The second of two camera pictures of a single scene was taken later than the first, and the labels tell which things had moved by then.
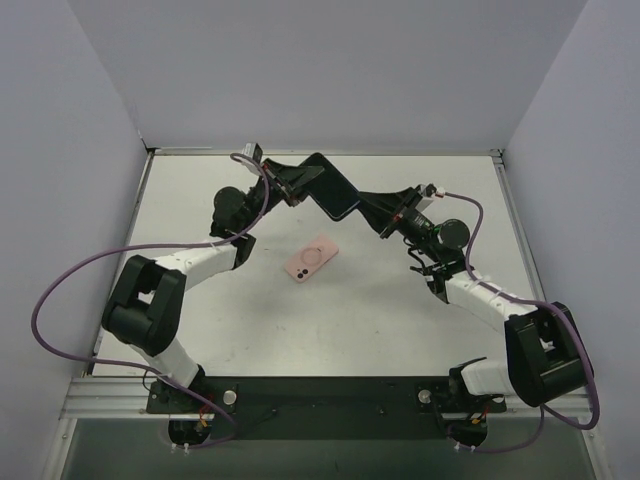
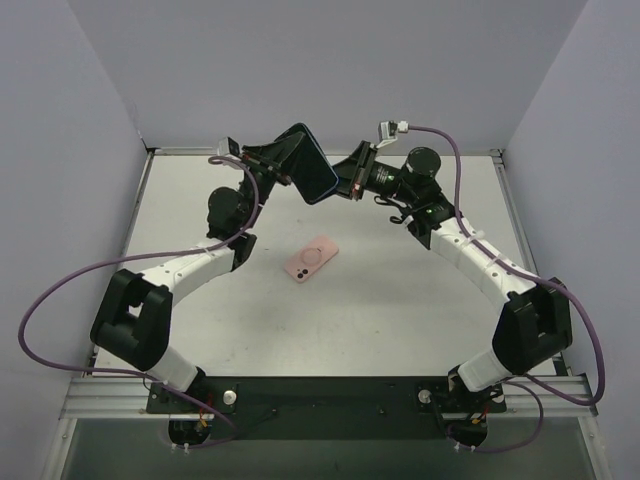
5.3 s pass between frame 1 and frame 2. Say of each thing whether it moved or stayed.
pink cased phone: stayed
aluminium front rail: stayed
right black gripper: moved
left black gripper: moved
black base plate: stayed
